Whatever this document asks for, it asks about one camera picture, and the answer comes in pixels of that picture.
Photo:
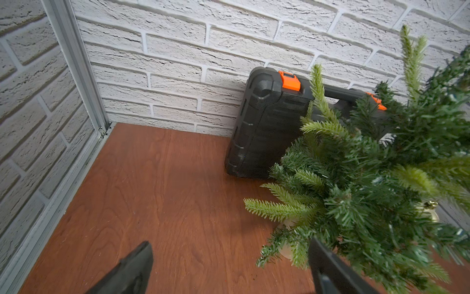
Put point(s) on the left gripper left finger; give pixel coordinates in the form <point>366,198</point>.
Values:
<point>130,275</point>

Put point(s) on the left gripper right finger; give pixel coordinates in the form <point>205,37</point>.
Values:
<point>333,276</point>

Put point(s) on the shiny gold ball ornament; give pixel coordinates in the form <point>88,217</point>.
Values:
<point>429,207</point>

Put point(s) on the small green christmas tree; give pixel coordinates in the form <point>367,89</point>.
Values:
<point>360,184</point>

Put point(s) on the black tool case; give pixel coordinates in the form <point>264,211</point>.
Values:
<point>269,119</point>

